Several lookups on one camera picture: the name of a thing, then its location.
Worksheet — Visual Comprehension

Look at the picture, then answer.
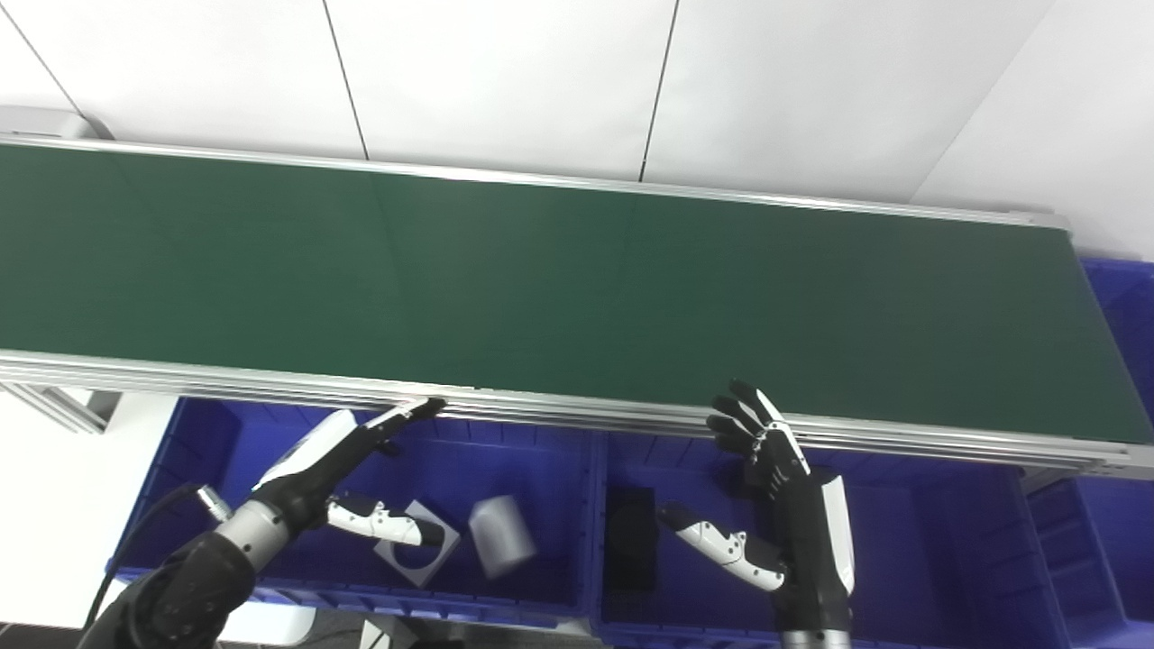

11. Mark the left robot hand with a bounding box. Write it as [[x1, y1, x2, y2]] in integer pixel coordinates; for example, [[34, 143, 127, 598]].
[[252, 397, 449, 549]]

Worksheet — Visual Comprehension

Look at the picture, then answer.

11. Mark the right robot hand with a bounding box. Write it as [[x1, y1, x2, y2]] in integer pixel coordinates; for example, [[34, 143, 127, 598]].
[[656, 379, 856, 636]]

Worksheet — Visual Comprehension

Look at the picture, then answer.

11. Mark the grey conveyor end housing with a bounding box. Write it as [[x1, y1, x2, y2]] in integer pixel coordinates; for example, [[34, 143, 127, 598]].
[[0, 105, 114, 142]]

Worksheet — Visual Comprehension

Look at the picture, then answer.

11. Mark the blue plastic bin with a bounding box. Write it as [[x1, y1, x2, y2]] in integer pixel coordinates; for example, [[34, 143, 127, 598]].
[[1023, 257, 1154, 649], [591, 431, 1128, 649], [106, 397, 603, 629]]

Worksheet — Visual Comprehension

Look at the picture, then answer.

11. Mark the aluminium conveyor support leg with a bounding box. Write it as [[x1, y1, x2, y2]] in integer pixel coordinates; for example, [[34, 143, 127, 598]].
[[0, 383, 123, 435]]

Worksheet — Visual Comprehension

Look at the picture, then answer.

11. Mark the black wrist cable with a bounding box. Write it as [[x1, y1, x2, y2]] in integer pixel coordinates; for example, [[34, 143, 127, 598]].
[[83, 482, 234, 629]]

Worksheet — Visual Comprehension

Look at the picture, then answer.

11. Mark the white square part with hole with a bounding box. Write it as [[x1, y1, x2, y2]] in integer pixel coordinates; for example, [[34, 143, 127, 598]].
[[467, 494, 539, 580], [374, 498, 461, 589]]

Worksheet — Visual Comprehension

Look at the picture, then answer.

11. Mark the green conveyor belt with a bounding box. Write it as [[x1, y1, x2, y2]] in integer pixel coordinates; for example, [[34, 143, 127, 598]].
[[0, 135, 1154, 479]]

